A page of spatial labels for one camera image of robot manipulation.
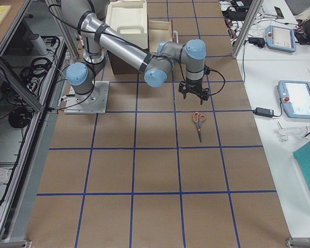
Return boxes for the aluminium frame post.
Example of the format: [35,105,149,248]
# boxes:
[232,0,263,58]

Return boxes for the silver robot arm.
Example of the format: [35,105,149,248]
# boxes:
[59,1,210,101]

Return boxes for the near blue teach pendant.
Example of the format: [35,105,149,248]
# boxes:
[277,80,310,119]

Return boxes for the grey orange scissors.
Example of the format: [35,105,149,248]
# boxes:
[193,112,206,143]

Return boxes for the black power adapter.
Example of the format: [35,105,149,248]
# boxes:
[253,107,274,118]

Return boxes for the white cylinder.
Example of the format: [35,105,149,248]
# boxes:
[29,34,48,55]

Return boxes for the white plastic tray box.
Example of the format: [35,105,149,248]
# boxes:
[105,1,148,49]

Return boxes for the far blue teach pendant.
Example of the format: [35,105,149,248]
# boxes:
[265,25,296,53]

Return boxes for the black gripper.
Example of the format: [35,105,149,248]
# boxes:
[178,80,210,105]

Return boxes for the dark brown drawer cabinet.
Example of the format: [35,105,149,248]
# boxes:
[108,50,152,74]

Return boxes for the clear acrylic part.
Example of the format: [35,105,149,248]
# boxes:
[274,122,310,143]

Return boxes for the blue teach pendant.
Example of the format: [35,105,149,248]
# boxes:
[277,80,310,119]
[265,25,296,53]

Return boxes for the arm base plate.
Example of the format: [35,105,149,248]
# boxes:
[64,81,110,114]

